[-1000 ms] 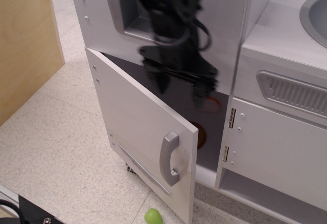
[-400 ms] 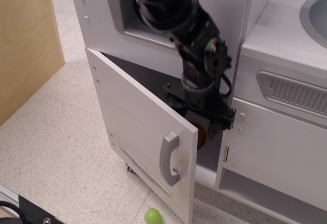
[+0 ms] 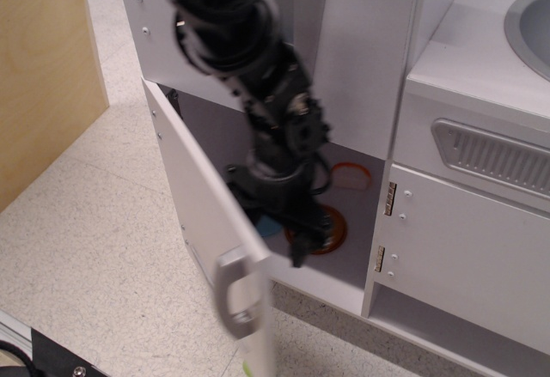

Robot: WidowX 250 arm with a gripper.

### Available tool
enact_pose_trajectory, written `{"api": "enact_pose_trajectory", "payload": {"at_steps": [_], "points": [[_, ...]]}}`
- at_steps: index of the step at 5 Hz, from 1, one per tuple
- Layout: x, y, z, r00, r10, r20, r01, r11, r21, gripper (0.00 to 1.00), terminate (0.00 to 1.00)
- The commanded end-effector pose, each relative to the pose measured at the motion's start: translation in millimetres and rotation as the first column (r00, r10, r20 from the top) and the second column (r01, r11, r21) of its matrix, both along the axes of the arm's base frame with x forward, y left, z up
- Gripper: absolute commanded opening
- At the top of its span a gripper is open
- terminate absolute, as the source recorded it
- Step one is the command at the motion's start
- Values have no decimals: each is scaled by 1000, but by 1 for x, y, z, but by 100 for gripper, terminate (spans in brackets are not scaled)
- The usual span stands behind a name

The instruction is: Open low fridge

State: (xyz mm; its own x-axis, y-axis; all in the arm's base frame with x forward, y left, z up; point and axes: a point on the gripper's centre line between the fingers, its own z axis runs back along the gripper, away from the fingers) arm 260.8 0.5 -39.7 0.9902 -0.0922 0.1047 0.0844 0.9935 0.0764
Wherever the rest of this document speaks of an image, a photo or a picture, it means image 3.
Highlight silver fridge door handle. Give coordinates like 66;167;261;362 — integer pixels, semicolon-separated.
213;246;261;340

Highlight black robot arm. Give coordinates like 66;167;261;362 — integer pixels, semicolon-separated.
170;0;335;267

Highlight upper brass hinge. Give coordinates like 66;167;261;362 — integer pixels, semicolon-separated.
384;182;397;216

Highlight white fridge door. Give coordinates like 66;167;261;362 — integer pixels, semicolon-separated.
142;80;277;376

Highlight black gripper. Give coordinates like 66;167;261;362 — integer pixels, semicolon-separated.
225;160;333;268

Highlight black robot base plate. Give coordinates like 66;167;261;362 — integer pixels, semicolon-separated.
0;310;113;377

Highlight orange rimmed toy plate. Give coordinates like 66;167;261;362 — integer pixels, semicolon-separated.
283;204;347;257

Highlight lower brass hinge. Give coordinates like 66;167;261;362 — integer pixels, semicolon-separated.
375;246;385;272

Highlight white toy kitchen counter unit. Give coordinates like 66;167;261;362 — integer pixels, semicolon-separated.
364;0;549;376

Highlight grey round sink basin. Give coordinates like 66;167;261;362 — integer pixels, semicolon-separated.
504;0;549;81

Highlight brass hinge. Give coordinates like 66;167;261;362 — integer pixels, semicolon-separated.
384;182;397;216
375;246;385;272

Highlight blue toy disc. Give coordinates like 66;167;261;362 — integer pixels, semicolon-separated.
254;216;283;238

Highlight green toy ball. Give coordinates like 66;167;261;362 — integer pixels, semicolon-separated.
242;362;252;377

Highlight plywood board panel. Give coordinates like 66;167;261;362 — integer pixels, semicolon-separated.
1;0;108;209

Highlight white oven cabinet door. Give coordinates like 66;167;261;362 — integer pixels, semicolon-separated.
375;166;549;350

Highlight white toy fridge cabinet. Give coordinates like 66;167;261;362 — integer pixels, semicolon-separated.
123;0;416;316

